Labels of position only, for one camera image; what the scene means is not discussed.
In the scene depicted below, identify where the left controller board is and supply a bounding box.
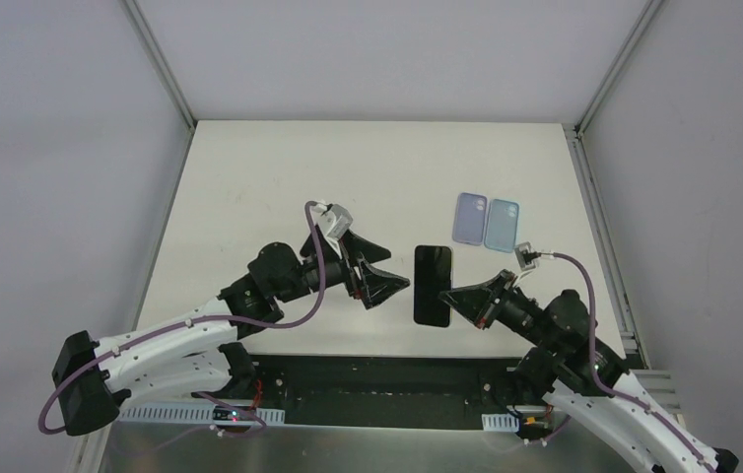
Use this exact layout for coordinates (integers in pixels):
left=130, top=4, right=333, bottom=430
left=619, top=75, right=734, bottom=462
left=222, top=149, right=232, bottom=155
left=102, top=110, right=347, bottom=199
left=212, top=406, right=257, bottom=425

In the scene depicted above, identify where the left white cable duct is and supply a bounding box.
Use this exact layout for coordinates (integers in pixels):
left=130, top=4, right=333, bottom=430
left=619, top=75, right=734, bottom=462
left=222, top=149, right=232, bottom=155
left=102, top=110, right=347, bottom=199
left=117, top=401, right=285, bottom=427

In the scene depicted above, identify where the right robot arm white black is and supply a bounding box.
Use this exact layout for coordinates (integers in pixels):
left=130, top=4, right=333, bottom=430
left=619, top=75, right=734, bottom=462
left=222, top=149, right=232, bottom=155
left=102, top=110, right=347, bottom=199
left=439, top=271, right=739, bottom=472

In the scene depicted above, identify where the right aluminium frame rail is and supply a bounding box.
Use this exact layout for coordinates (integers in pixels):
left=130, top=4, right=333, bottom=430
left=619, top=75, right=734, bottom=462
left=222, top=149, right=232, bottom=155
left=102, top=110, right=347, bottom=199
left=563, top=124, right=682, bottom=416

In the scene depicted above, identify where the right white cable duct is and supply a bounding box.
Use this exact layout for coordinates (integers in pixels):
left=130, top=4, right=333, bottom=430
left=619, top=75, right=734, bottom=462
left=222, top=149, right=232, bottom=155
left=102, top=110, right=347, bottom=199
left=481, top=413, right=520, bottom=434

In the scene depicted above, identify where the white cable duct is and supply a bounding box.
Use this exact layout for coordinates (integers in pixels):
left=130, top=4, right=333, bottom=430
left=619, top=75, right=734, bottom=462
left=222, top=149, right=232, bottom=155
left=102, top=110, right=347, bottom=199
left=117, top=401, right=285, bottom=427
left=481, top=413, right=520, bottom=434

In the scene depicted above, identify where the right controller board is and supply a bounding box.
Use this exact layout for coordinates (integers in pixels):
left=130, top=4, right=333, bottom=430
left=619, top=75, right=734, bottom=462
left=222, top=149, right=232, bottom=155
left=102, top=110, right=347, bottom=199
left=518, top=415, right=552, bottom=437

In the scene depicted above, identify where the black phone purple frame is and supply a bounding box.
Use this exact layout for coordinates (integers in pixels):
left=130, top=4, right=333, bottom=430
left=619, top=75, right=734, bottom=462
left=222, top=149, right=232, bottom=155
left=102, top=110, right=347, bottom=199
left=299, top=226, right=326, bottom=259

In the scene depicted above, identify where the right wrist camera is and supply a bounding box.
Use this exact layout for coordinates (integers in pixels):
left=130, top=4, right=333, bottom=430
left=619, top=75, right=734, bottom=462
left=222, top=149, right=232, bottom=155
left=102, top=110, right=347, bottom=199
left=514, top=241, right=542, bottom=280

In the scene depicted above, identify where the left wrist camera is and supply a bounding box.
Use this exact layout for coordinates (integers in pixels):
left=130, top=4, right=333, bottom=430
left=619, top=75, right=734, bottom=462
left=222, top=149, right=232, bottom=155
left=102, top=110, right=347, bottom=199
left=314, top=203, right=354, bottom=241

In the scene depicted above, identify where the lavender phone case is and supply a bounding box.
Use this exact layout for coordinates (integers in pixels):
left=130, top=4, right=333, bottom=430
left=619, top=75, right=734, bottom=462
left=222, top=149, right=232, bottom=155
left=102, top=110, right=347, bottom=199
left=451, top=192, right=488, bottom=245

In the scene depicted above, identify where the controller board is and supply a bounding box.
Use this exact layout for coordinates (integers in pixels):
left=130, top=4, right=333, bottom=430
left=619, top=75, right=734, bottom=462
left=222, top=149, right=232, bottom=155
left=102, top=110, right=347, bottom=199
left=212, top=406, right=257, bottom=425
left=518, top=415, right=552, bottom=437

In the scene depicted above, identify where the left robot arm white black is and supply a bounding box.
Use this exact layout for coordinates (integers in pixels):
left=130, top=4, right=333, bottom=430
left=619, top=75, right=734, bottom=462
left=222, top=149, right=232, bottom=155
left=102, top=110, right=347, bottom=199
left=38, top=229, right=410, bottom=437

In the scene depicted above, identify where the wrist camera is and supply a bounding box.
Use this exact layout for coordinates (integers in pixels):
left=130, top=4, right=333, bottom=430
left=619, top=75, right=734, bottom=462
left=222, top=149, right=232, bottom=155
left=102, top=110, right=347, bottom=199
left=514, top=241, right=542, bottom=280
left=314, top=203, right=354, bottom=241

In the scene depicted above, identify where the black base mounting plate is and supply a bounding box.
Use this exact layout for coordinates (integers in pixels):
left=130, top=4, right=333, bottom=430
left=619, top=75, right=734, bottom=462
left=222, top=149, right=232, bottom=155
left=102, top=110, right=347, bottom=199
left=212, top=355, right=546, bottom=431

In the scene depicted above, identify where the black phone light blue case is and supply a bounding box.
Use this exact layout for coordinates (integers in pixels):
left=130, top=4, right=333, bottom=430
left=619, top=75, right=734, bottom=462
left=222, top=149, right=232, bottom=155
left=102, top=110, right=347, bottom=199
left=413, top=245, right=452, bottom=328

